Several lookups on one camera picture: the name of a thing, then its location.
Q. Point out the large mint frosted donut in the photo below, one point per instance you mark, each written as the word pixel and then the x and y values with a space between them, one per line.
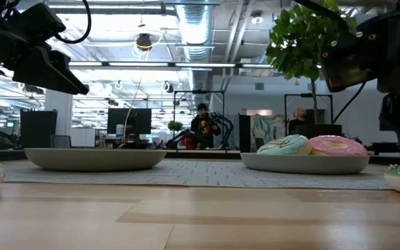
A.
pixel 283 146

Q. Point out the painted grey-blue tarp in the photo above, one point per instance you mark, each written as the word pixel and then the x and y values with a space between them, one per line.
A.
pixel 266 130

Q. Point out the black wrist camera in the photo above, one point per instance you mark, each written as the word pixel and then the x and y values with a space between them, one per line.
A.
pixel 42 19
pixel 349 59

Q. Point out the grey-blue round plate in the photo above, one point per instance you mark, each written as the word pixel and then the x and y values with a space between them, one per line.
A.
pixel 307 165

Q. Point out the white cup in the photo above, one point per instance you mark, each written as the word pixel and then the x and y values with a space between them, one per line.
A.
pixel 119 130

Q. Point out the black upright panel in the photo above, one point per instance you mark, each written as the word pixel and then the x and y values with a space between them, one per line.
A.
pixel 38 128

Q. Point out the grey office chair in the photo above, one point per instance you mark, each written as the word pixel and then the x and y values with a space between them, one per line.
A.
pixel 61 141

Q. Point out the large pink frosted donut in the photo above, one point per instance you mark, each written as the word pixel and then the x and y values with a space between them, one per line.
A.
pixel 339 146

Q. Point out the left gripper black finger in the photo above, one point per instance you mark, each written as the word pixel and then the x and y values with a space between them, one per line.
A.
pixel 50 69

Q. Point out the olive green round plate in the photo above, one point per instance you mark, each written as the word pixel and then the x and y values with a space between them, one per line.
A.
pixel 96 159

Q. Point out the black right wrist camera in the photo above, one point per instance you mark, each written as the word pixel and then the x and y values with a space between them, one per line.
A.
pixel 349 59

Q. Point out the green leafy plant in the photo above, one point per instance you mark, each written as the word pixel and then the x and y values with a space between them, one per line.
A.
pixel 300 38

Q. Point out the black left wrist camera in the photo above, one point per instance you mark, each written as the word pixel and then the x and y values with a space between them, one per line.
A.
pixel 42 19

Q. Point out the black cabinet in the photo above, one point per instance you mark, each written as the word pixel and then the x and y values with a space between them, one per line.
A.
pixel 244 133

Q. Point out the black desk monitor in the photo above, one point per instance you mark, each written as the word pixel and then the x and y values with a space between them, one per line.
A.
pixel 130 121

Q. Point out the small green background plant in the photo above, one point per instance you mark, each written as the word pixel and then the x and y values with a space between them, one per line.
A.
pixel 175 126

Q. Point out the background black robot arm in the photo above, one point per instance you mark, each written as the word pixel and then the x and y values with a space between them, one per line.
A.
pixel 226 126
pixel 179 137

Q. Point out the black plant pot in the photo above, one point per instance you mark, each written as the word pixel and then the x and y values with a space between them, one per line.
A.
pixel 318 130

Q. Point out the grey woven placemat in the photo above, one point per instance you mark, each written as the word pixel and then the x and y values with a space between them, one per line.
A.
pixel 186 173

